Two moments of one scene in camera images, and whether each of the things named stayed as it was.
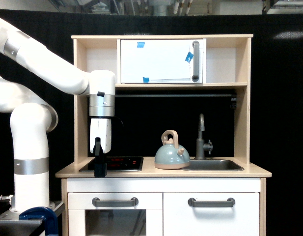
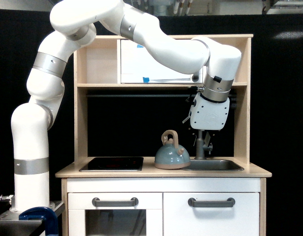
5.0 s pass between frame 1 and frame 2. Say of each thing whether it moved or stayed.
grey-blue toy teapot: stayed
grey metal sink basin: stayed
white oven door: stayed
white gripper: moved
